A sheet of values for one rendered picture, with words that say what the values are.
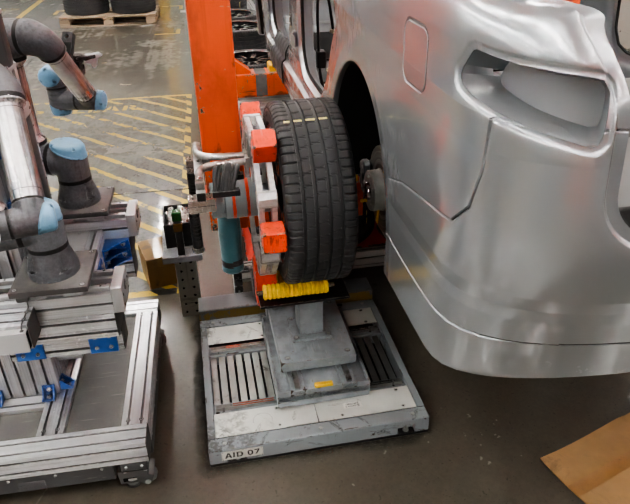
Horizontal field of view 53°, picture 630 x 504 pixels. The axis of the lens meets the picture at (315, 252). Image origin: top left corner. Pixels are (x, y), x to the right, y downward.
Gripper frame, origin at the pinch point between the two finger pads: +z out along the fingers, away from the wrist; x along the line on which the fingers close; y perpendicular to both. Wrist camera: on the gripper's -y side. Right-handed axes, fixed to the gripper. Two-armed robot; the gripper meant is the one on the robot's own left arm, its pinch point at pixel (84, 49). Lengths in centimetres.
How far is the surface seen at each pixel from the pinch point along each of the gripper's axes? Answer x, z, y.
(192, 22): 51, -23, -22
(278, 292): 97, -68, 59
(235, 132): 69, -20, 19
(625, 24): 373, 421, 18
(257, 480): 100, -110, 111
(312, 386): 114, -77, 95
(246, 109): 75, -36, 3
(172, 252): 46, -30, 73
